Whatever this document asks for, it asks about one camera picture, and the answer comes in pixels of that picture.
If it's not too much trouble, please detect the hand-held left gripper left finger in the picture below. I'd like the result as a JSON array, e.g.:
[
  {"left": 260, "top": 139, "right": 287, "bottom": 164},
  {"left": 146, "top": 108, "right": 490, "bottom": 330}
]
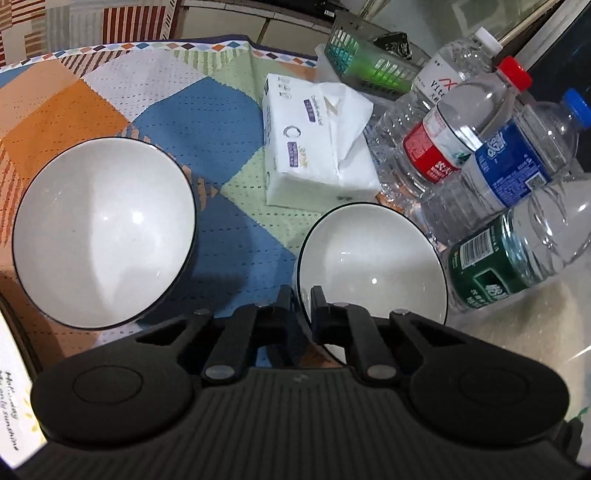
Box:
[{"left": 136, "top": 285, "right": 305, "bottom": 384}]

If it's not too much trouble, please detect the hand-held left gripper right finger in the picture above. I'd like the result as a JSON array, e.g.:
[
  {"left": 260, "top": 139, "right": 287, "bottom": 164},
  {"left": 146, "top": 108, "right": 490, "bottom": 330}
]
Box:
[{"left": 310, "top": 285, "right": 467, "bottom": 384}]

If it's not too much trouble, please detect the white bowl with black rim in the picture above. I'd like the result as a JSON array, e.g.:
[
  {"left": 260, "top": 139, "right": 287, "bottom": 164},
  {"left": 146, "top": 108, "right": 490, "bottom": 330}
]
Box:
[
  {"left": 294, "top": 202, "right": 450, "bottom": 366},
  {"left": 11, "top": 137, "right": 200, "bottom": 330}
]

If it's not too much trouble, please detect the white tissue pack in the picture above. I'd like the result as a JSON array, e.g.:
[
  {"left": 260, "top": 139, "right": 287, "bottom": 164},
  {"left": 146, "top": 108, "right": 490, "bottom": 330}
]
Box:
[{"left": 262, "top": 73, "right": 382, "bottom": 207}]

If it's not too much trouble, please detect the green label water bottle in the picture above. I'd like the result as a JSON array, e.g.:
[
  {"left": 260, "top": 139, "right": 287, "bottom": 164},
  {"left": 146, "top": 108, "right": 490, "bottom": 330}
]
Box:
[{"left": 448, "top": 173, "right": 591, "bottom": 315}]

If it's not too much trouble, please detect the red cap water bottle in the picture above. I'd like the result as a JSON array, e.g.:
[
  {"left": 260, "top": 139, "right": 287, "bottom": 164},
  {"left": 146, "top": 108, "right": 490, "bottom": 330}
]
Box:
[{"left": 402, "top": 56, "right": 533, "bottom": 185}]

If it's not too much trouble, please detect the checkered patchwork tablecloth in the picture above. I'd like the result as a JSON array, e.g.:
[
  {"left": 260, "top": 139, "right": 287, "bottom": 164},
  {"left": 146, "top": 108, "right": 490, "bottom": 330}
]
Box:
[{"left": 0, "top": 39, "right": 384, "bottom": 352}]

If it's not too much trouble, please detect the blue cap water bottle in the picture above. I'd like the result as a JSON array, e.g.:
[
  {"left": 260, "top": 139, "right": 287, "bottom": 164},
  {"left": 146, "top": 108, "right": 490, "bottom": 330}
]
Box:
[{"left": 418, "top": 89, "right": 587, "bottom": 250}]

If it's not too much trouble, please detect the green plastic basket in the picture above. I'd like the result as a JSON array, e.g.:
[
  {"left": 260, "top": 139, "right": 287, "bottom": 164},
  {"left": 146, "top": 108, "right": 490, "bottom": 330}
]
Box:
[{"left": 316, "top": 10, "right": 432, "bottom": 101}]

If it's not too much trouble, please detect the white cap water bottle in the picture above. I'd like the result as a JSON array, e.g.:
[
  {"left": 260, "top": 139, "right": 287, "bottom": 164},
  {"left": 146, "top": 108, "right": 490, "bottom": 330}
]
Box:
[{"left": 369, "top": 27, "right": 504, "bottom": 195}]

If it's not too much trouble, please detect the black packet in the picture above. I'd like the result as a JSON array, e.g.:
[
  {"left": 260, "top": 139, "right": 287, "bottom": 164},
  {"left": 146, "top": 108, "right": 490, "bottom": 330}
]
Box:
[{"left": 373, "top": 31, "right": 414, "bottom": 61}]

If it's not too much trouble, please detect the striped patchwork counter cloth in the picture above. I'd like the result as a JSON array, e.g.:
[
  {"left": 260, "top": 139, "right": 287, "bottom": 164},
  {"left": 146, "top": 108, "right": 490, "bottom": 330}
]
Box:
[{"left": 0, "top": 0, "right": 178, "bottom": 65}]

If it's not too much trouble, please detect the glass sliding door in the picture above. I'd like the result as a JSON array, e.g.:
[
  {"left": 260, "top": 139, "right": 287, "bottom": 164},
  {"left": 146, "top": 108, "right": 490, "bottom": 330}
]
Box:
[{"left": 443, "top": 0, "right": 591, "bottom": 93}]

